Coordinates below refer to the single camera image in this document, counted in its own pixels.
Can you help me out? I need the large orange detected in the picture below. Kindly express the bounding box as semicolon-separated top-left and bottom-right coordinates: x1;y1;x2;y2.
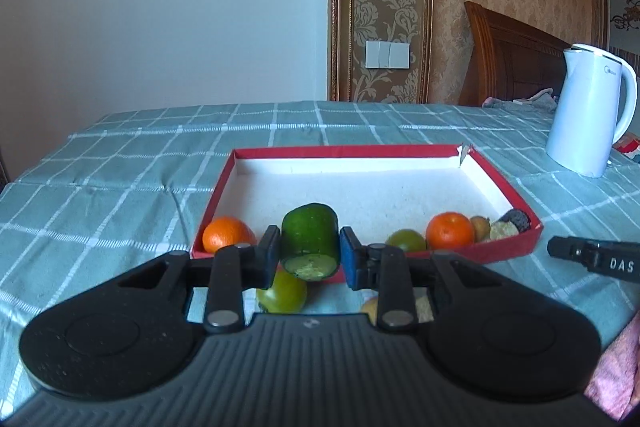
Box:
202;217;257;254

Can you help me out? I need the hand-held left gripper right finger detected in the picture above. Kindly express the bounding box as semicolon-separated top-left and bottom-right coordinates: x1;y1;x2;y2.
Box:
339;227;511;334

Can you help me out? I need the green tomato with dark sticker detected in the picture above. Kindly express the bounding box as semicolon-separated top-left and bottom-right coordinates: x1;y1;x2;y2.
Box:
256;269;308;314

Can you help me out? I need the small brown kiwi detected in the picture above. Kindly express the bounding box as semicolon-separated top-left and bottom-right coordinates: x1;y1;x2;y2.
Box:
470;216;492;243

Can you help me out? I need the wooden headboard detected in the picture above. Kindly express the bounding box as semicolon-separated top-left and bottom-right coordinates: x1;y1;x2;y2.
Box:
459;1;573;108

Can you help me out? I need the red and white packet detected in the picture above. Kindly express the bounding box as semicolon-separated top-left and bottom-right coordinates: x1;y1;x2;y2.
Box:
612;132;640;162

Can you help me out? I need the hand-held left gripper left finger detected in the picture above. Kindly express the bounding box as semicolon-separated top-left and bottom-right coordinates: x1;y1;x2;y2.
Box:
100;225;282;334

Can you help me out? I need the dark vegetable piece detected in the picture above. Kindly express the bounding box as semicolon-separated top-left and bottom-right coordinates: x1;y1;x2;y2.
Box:
500;209;531;233

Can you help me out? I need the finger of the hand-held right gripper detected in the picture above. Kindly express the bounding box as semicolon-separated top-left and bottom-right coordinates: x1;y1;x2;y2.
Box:
547;234;593;266

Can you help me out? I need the green cucumber piece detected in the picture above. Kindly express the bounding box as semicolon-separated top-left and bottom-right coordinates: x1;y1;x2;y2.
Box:
280;203;342;282

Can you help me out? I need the red cardboard box tray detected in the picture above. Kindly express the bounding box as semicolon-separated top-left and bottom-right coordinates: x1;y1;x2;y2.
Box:
191;144;544;265

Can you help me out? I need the pink towel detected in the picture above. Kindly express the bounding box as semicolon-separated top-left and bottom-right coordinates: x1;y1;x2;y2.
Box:
584;312;640;423

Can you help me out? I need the small orange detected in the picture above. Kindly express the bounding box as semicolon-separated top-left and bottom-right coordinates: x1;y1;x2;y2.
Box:
426;212;476;250

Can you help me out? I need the pinkish grey cloth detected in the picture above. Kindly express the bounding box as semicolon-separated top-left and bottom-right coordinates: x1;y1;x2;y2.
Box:
482;88;558;114

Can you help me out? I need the white electric kettle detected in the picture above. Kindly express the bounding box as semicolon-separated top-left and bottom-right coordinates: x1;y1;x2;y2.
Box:
545;43;638;178

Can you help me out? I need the white wall switch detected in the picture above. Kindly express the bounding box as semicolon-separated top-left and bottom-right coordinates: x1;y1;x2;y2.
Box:
365;40;411;69

